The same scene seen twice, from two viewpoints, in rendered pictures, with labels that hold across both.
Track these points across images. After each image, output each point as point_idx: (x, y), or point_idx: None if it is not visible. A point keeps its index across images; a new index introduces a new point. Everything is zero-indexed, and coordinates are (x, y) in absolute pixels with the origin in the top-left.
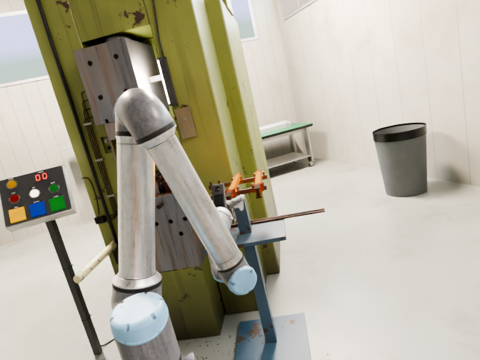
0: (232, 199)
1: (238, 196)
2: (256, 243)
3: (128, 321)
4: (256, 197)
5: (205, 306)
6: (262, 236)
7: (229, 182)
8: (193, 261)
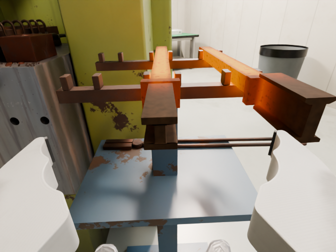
0: (279, 223)
1: (304, 167)
2: (195, 221)
3: None
4: (297, 138)
5: (80, 240)
6: (207, 199)
7: (143, 61)
8: (63, 187)
